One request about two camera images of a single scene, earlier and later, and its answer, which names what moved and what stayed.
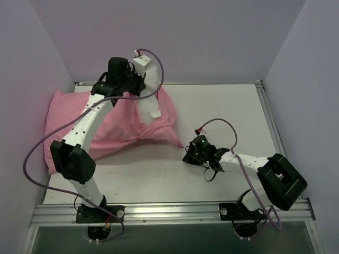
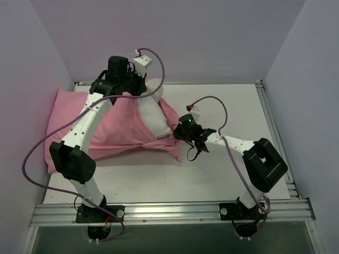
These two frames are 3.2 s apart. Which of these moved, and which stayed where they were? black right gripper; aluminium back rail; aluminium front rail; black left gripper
Moved: black right gripper
Stayed: black left gripper; aluminium front rail; aluminium back rail
